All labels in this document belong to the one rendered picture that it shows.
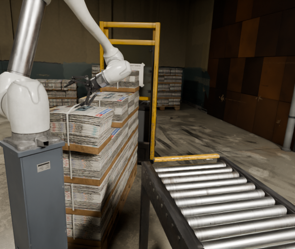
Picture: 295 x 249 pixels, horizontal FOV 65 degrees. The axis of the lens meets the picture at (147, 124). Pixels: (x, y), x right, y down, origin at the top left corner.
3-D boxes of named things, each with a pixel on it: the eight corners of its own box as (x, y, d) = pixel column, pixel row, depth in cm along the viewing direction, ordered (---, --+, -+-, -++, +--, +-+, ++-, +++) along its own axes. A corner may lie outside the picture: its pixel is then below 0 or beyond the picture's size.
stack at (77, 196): (49, 258, 165) (40, 147, 144) (101, 180, 277) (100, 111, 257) (101, 265, 161) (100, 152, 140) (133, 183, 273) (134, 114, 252)
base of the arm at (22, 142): (23, 154, 90) (22, 140, 89) (2, 141, 104) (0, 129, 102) (66, 143, 104) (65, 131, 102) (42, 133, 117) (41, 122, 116)
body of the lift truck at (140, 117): (105, 157, 344) (105, 104, 324) (115, 145, 396) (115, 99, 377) (152, 161, 336) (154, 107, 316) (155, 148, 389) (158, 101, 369)
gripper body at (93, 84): (93, 75, 136) (80, 82, 138) (100, 88, 138) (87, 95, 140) (97, 75, 144) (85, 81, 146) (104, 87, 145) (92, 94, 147)
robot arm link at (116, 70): (112, 88, 139) (112, 77, 149) (134, 77, 135) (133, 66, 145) (101, 74, 132) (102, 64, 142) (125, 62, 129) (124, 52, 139)
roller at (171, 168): (151, 177, 131) (150, 169, 134) (225, 171, 142) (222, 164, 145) (153, 173, 127) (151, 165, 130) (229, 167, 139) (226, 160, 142)
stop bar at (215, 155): (152, 160, 140) (152, 157, 139) (216, 156, 150) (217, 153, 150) (154, 162, 137) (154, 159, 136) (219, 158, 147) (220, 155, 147)
